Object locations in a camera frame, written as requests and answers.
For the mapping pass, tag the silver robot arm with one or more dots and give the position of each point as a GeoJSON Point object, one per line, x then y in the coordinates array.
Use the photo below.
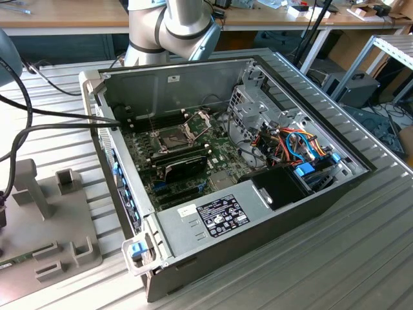
{"type": "Point", "coordinates": [180, 26]}

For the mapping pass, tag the CPU socket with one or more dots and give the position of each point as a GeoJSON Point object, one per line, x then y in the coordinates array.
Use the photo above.
{"type": "Point", "coordinates": [169, 139]}

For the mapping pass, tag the green motherboard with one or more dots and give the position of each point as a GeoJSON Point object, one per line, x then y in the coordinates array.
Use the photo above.
{"type": "Point", "coordinates": [222, 155]}

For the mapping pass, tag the black graphics card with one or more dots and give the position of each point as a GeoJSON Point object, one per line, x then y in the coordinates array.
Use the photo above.
{"type": "Point", "coordinates": [187, 168]}

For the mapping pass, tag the grey chipset heat sink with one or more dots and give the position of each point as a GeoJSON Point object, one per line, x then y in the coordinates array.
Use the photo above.
{"type": "Point", "coordinates": [222, 181]}

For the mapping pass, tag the black expansion slots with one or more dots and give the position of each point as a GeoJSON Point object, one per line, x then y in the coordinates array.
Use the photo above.
{"type": "Point", "coordinates": [180, 197]}

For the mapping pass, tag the black RAM slots white clips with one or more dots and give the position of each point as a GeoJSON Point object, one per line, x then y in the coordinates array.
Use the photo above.
{"type": "Point", "coordinates": [167, 119]}

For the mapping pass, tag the small white sticker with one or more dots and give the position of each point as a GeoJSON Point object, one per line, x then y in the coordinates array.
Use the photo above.
{"type": "Point", "coordinates": [187, 210]}

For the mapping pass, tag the black rating label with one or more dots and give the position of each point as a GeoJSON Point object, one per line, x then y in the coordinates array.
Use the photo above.
{"type": "Point", "coordinates": [222, 214]}

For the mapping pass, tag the silver metal drive cage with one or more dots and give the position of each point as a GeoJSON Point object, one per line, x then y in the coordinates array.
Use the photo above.
{"type": "Point", "coordinates": [255, 108]}

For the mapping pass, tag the black plastic drive housing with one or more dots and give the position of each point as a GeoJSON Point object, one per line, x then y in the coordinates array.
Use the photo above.
{"type": "Point", "coordinates": [280, 187]}

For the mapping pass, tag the grey power supply unit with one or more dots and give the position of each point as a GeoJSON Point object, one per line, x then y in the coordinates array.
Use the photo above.
{"type": "Point", "coordinates": [180, 232]}

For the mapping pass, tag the blue disk carrier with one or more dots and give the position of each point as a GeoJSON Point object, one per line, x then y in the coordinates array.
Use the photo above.
{"type": "Point", "coordinates": [305, 169]}

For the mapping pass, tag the open black PC case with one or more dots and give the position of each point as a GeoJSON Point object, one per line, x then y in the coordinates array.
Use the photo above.
{"type": "Point", "coordinates": [258, 248]}

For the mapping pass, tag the blue case latch clip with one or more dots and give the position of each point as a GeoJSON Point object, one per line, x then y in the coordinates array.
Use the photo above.
{"type": "Point", "coordinates": [137, 250]}

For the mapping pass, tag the white and red box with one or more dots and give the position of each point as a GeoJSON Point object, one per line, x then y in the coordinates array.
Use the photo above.
{"type": "Point", "coordinates": [298, 12]}

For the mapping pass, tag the grey parts rack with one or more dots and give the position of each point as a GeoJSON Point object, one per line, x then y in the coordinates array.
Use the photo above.
{"type": "Point", "coordinates": [48, 232]}

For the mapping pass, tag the dark floor panel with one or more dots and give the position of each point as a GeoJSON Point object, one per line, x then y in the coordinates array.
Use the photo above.
{"type": "Point", "coordinates": [380, 124]}

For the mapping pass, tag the brown cardboard sheet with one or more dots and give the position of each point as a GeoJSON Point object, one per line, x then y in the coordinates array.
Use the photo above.
{"type": "Point", "coordinates": [351, 51]}

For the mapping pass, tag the black tripod legs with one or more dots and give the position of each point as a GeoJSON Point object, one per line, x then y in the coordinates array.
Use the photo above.
{"type": "Point", "coordinates": [322, 14]}

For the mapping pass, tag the long wooden desk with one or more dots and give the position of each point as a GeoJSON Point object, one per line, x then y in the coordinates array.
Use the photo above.
{"type": "Point", "coordinates": [80, 14]}

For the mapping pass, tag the brown floor cardboard box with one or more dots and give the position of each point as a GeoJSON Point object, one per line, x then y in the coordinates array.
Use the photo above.
{"type": "Point", "coordinates": [407, 142]}

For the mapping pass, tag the small open cardboard box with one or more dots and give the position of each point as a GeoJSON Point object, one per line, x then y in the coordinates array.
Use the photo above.
{"type": "Point", "coordinates": [361, 13]}

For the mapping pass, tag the green RAM stick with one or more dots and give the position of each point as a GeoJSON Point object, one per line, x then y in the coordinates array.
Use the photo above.
{"type": "Point", "coordinates": [19, 259]}

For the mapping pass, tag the large cardboard box flaps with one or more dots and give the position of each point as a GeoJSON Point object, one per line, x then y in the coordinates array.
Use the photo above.
{"type": "Point", "coordinates": [401, 9]}

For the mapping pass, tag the aluminium profile frame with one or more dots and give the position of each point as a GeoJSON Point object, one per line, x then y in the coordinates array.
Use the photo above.
{"type": "Point", "coordinates": [397, 48]}

